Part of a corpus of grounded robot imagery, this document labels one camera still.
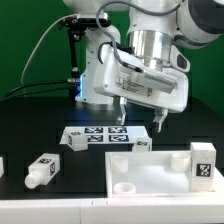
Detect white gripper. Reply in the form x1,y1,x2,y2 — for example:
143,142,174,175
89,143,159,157
93,45,188,133

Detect white square tabletop tray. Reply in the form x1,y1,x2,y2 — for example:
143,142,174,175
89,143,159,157
105,151,224,198

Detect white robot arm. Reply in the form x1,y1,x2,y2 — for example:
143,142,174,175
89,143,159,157
63,0,224,127

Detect white sheet with markers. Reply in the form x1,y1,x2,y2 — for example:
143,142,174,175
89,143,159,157
60,126,147,144

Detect white front fence bar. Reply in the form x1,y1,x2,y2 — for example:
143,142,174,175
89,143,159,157
0,197,224,224

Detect white left fence piece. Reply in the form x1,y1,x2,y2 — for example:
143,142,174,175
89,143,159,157
0,157,4,178

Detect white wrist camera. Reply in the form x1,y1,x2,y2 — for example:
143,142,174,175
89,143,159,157
119,64,178,94

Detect black cables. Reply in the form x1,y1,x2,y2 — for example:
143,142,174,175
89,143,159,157
0,79,75,103

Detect camera on stand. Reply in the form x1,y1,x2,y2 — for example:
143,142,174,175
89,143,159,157
58,13,111,29

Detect black camera stand pole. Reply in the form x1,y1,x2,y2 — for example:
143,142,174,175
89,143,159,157
66,26,82,101

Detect grey cable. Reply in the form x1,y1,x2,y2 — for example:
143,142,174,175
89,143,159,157
19,13,78,88

